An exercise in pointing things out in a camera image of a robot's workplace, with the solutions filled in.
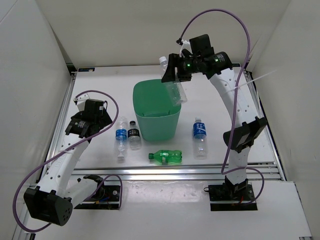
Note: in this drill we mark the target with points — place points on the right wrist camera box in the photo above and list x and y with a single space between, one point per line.
201 46

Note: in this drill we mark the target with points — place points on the black label plastic bottle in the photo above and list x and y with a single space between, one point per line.
133 135

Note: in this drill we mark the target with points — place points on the white cable tie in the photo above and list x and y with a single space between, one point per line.
251 81

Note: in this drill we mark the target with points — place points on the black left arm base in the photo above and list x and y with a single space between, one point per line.
106 197

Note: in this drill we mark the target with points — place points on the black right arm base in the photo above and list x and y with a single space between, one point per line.
221 198

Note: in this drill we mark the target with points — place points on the green plastic bin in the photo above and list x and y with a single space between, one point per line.
156 115

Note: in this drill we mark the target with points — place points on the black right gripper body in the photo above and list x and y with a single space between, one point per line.
187 67

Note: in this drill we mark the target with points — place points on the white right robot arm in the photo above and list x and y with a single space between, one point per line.
246 126

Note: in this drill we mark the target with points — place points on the aluminium frame rail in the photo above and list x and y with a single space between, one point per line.
207 172

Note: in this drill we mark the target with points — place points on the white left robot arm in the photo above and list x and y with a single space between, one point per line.
51 200

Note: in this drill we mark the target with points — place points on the blue label bottle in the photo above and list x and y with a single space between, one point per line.
199 135
121 138

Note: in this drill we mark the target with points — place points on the clear unlabelled plastic bottle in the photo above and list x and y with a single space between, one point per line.
175 89

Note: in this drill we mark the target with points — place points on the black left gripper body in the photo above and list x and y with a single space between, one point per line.
104 120

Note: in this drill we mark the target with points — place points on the green plastic soda bottle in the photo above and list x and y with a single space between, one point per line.
166 157

